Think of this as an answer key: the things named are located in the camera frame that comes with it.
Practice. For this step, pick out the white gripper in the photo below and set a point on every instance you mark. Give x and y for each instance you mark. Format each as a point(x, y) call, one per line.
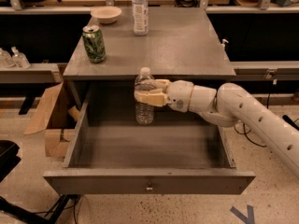
point(179, 95)

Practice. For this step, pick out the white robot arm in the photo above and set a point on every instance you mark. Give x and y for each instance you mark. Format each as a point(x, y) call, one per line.
point(224, 107)

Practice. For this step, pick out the open grey top drawer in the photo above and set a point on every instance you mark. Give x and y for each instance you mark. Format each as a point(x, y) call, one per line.
point(111, 154)

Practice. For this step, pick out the tall white labelled bottle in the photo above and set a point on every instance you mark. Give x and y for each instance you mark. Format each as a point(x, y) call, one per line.
point(140, 16)

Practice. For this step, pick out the clear pump bottle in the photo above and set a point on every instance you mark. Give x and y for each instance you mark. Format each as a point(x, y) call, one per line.
point(5, 59)
point(20, 59)

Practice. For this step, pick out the grey cabinet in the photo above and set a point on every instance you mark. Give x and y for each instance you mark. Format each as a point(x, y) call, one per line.
point(181, 44)

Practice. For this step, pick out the small white pump dispenser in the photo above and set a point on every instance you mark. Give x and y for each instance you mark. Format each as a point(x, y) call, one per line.
point(224, 43)

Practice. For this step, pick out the green soda can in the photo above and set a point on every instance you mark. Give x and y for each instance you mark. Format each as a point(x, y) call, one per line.
point(94, 43)

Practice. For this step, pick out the white bowl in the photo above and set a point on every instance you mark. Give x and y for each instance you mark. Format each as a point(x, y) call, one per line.
point(106, 15)

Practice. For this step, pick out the cardboard box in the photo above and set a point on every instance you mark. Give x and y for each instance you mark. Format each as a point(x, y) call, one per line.
point(56, 115)

